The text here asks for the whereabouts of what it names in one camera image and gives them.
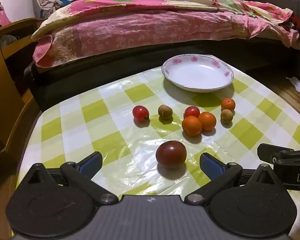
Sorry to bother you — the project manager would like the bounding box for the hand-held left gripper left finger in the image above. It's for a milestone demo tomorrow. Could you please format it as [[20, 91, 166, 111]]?
[[27, 151, 118, 205]]

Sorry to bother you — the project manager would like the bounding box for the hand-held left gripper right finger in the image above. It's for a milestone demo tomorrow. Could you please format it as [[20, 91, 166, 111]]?
[[184, 152, 278, 205]]

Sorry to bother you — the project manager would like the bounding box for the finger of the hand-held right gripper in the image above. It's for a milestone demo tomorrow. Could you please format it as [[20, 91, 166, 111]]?
[[257, 143, 296, 166]]

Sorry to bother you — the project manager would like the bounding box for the large dark red tomato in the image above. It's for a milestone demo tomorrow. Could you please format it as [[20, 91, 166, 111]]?
[[155, 141, 187, 169]]

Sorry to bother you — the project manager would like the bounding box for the red cherry tomato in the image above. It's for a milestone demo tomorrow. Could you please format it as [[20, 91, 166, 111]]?
[[132, 105, 150, 123], [183, 106, 201, 119]]

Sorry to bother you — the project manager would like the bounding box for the small orange mandarin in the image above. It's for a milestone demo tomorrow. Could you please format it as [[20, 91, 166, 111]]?
[[221, 98, 236, 111]]

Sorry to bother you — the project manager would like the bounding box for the oval brown kiwi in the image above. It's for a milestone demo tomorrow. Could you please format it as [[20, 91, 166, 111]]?
[[158, 104, 173, 120]]

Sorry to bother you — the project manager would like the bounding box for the white floral-rim plate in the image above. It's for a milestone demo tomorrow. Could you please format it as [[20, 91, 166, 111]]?
[[161, 53, 234, 93]]

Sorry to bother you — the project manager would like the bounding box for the green checkered tablecloth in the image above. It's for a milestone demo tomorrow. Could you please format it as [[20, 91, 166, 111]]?
[[15, 66, 300, 240]]

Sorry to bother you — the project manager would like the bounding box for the white paper scrap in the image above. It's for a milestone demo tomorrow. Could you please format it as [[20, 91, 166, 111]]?
[[286, 77, 300, 93]]

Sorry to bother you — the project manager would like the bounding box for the wooden armchair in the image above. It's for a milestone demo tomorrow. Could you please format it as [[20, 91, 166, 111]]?
[[0, 18, 44, 240]]

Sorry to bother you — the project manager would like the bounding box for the pink floral blanket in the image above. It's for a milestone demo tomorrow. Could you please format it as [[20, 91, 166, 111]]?
[[31, 0, 300, 68]]

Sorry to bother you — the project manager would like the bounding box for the pink cloth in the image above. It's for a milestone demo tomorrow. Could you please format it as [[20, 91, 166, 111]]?
[[0, 1, 12, 25]]

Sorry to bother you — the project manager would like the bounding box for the dark bed frame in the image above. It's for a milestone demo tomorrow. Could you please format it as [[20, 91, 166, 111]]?
[[24, 39, 300, 112]]

